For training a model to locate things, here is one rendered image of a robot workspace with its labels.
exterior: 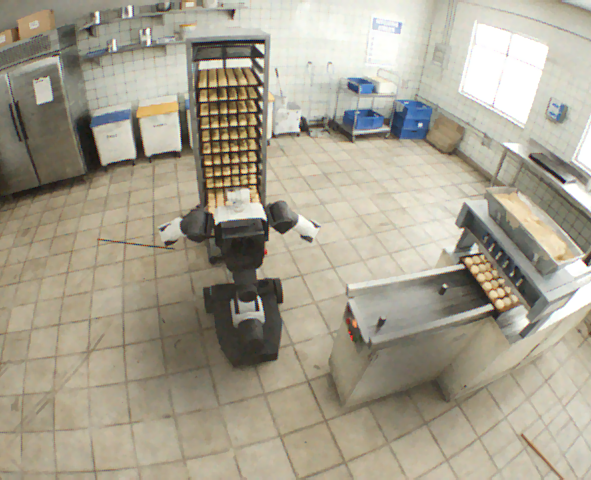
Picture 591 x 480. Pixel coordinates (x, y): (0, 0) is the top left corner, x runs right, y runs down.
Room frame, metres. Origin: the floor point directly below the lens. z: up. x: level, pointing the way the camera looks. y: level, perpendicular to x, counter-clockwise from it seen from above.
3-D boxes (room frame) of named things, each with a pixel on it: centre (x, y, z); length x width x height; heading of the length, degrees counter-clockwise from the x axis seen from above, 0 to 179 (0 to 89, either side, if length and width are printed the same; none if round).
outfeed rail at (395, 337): (0.95, -1.30, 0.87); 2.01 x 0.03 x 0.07; 107
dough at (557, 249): (1.06, -1.15, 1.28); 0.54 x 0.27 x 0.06; 17
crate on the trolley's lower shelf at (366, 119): (5.05, -0.94, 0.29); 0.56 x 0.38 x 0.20; 122
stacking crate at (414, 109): (5.37, -1.84, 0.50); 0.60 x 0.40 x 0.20; 116
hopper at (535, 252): (1.06, -1.15, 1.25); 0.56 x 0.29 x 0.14; 17
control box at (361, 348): (0.81, -0.32, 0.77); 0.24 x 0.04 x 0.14; 17
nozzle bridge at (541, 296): (1.06, -1.15, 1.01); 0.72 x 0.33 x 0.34; 17
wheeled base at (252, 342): (1.23, 0.28, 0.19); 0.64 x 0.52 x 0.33; 17
